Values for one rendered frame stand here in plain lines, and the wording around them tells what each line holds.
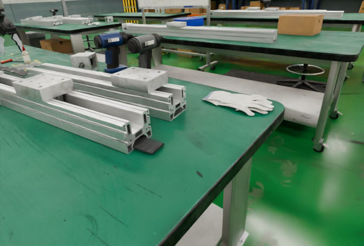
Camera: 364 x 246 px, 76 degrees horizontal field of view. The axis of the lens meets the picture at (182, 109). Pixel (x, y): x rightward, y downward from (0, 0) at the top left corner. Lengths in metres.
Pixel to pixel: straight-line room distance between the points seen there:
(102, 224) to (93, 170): 0.16
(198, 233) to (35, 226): 0.74
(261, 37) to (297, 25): 0.46
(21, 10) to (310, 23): 11.92
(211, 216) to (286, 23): 1.74
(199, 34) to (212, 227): 1.58
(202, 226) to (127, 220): 0.71
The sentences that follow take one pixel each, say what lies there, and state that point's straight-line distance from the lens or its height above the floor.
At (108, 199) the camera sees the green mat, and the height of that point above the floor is 0.78.
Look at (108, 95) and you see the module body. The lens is 0.88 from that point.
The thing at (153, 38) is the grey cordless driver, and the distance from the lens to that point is 0.97.
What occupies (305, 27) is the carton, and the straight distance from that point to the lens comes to 2.29.
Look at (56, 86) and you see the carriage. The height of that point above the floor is 0.90.
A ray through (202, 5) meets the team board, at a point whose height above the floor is 0.98.
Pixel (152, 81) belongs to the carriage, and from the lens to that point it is 0.74.
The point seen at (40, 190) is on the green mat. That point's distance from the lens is 0.60.
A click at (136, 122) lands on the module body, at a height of 0.83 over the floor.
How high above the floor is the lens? 1.13
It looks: 26 degrees down
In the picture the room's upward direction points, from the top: 3 degrees counter-clockwise
